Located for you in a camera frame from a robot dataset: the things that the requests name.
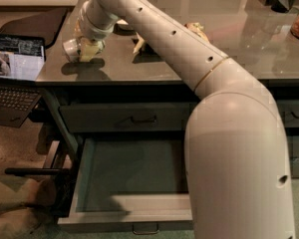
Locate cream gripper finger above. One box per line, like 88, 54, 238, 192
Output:
74, 20, 83, 39
80, 38, 105, 62

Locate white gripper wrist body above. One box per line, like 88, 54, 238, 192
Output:
78, 1, 119, 41

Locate green white 7up can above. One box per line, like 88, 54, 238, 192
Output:
62, 39, 83, 63

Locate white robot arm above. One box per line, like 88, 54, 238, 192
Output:
79, 0, 296, 239

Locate grey top left drawer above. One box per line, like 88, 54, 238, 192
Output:
60, 103, 194, 132

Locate open grey middle drawer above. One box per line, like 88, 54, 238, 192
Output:
58, 138, 192, 235

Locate grey top right drawer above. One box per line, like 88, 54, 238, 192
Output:
277, 100, 299, 127

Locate grey middle right drawer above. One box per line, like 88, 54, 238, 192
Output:
288, 135, 299, 158

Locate white ceramic bowl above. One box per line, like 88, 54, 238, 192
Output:
117, 19, 134, 31

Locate dark office chair back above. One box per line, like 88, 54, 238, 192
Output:
0, 7, 68, 48

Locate black laptop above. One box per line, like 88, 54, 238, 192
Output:
0, 34, 46, 127

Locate brown yellow chip bag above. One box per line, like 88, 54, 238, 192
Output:
134, 21, 209, 60

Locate black chair armrest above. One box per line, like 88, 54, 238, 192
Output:
5, 168, 70, 176

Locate person's beige trouser legs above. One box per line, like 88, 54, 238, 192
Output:
0, 175, 57, 239

